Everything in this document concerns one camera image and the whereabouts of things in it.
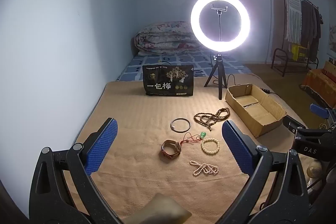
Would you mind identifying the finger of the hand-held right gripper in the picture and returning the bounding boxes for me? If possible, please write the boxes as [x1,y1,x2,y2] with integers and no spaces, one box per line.
[282,115,305,139]
[310,103,332,118]

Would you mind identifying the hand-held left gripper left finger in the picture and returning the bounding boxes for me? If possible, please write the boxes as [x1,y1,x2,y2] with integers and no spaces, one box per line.
[29,117,118,224]

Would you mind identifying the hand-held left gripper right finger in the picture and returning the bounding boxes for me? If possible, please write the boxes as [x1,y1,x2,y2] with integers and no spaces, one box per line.
[222,120,310,224]

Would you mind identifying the cardboard box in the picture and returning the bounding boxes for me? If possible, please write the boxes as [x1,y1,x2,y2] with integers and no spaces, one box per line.
[225,84,287,138]

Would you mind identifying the cream bead bracelet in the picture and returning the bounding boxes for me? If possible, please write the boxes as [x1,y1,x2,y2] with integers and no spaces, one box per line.
[201,138,220,154]

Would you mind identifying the red cord jade pendant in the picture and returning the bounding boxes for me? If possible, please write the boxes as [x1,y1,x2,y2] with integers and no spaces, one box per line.
[179,132,206,147]

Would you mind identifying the pearl necklace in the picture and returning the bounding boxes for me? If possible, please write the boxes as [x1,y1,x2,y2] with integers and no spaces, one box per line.
[189,160,219,177]

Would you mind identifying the brown wooden bead necklace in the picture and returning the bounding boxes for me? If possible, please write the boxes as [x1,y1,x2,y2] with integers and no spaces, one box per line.
[194,107,231,132]

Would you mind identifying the brown leather watch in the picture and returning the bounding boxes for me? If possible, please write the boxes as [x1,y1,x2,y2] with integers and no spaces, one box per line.
[161,140,182,160]

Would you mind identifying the black bangle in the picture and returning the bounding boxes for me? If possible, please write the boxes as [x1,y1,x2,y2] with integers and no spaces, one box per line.
[171,117,191,133]

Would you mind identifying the yellow box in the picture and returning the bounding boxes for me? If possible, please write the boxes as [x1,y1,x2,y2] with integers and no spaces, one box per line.
[291,43,308,61]

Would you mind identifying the black tripod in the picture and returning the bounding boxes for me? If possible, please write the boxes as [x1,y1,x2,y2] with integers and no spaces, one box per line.
[204,53,228,101]

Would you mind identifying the dark hanging clothes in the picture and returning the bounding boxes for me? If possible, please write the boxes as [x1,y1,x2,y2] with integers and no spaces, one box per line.
[301,1,323,55]

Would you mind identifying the beige cloth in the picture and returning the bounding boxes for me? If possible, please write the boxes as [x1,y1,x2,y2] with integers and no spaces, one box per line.
[123,193,192,224]

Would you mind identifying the black snack bag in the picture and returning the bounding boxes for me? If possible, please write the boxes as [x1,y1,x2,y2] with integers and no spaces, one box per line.
[142,64,195,96]

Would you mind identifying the white knitted cloth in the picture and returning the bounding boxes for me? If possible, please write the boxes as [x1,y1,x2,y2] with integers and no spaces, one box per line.
[285,0,302,43]

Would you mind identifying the blue patterned bed sheet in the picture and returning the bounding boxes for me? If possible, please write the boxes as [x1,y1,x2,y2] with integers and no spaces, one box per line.
[115,52,252,82]

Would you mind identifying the folded floral quilt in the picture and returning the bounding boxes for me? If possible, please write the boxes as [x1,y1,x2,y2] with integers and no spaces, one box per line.
[134,21,202,56]

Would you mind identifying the phone holder clamp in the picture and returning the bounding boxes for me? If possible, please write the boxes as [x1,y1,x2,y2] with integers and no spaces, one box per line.
[211,4,228,41]

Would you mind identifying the black power cable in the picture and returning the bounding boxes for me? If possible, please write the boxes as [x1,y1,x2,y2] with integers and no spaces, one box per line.
[226,74,285,97]

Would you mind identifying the wall poster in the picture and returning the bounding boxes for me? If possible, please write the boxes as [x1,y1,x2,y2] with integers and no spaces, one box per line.
[329,23,336,52]

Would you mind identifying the white ring light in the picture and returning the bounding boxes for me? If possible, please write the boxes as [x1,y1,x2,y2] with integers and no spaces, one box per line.
[190,0,251,52]

